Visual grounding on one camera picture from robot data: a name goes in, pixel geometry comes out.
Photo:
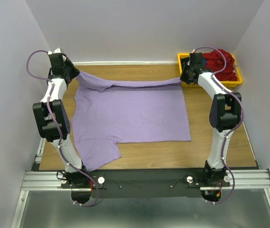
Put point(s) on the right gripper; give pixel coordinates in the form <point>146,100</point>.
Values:
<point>183,78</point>

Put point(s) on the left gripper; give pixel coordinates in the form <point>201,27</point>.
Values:
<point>75,71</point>

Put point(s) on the purple t shirt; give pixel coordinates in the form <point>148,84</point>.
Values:
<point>112,112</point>

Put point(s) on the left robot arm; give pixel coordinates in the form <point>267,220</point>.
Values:
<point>52,119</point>

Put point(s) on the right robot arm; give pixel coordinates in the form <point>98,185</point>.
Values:
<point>225,114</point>

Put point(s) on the black t shirt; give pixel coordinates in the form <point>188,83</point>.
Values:
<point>184,62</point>

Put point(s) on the red t shirt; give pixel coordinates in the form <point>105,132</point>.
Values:
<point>215,62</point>

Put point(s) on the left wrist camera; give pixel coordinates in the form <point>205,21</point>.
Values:
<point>57,50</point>

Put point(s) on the black mounting base plate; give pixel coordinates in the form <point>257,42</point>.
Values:
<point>151,183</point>

